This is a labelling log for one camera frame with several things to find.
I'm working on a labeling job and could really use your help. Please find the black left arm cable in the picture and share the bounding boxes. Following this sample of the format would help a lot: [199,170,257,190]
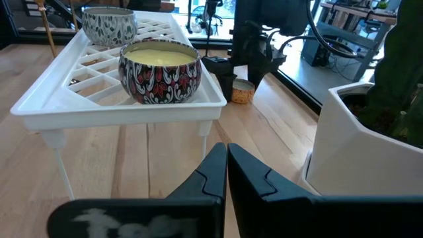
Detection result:
[269,0,360,60]

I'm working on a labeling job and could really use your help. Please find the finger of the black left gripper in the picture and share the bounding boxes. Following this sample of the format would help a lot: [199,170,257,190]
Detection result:
[247,62,267,89]
[202,56,237,102]

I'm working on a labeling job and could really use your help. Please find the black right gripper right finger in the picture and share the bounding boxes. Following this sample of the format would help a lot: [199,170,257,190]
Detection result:
[227,143,423,238]

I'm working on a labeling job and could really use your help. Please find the gold mottled candle tin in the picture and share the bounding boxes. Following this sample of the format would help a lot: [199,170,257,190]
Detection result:
[230,78,256,105]

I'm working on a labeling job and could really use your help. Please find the small dark box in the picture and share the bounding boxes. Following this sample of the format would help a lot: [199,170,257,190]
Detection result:
[300,36,331,67]

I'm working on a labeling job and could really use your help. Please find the wooden top desk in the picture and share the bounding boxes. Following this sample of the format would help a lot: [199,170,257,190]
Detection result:
[315,0,399,83]

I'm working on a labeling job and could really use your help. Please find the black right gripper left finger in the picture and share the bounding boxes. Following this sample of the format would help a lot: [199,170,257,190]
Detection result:
[47,142,228,238]

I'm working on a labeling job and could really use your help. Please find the blue white leaf candle tin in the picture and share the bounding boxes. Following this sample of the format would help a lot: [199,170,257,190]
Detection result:
[81,6,139,48]

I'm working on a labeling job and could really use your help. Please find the white faceted plant pot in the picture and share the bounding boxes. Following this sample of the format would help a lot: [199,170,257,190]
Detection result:
[297,81,423,196]

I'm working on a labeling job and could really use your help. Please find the white lattice shelf rack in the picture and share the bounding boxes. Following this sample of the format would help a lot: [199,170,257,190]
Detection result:
[9,9,228,202]

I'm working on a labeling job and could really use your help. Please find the green cactus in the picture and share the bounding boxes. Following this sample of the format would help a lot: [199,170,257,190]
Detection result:
[358,0,423,148]

